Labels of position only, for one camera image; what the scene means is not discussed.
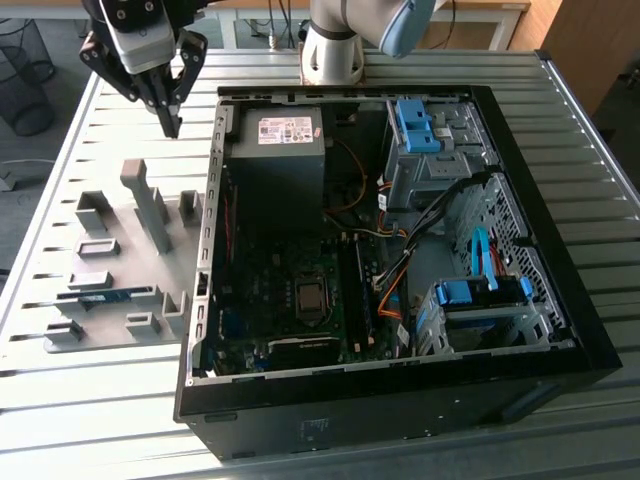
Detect blue RAM stick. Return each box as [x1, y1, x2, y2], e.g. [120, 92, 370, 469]
[55, 285, 155, 305]

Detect grey power supply unit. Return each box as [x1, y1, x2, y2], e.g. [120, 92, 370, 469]
[225, 105, 329, 229]

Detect yellow black wire pair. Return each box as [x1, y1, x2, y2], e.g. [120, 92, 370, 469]
[323, 137, 374, 236]

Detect black cable bundle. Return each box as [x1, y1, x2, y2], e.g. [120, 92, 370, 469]
[372, 171, 490, 292]

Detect silver CPU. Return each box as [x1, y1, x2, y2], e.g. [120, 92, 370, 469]
[297, 283, 326, 312]

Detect white frame desk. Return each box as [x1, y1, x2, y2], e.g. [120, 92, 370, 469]
[209, 0, 532, 51]

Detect grey metal drive cage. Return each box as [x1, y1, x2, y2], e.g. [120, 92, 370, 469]
[384, 97, 501, 211]

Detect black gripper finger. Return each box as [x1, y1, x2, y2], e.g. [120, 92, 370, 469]
[162, 28, 210, 140]
[78, 30, 172, 139]

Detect orange wire bundle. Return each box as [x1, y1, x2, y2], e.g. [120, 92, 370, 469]
[377, 278, 405, 319]

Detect black open PC case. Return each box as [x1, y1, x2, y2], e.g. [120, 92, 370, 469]
[172, 83, 624, 461]

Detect black mesh waste bin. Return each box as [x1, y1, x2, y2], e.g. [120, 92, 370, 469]
[0, 19, 56, 137]

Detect hard disk in blue carrier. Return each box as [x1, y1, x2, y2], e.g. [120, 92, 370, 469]
[432, 275, 534, 309]

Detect blue plastic drive bracket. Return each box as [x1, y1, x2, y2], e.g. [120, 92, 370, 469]
[393, 98, 444, 154]

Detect green motherboard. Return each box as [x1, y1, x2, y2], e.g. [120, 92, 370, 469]
[212, 233, 401, 375]

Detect black graphics card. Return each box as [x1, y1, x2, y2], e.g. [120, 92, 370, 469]
[267, 335, 342, 369]

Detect brown wooden cabinet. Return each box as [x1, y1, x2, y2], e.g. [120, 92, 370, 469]
[509, 0, 640, 119]

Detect blue flat data wire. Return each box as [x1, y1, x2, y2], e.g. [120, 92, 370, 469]
[471, 226, 501, 292]

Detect multicoloured power wires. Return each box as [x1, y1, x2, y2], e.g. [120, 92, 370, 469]
[374, 222, 409, 242]

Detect grey parts rack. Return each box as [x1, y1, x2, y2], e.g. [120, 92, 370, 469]
[42, 158, 206, 355]

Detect grey perforated disk bay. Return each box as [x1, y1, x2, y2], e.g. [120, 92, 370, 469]
[410, 289, 576, 357]

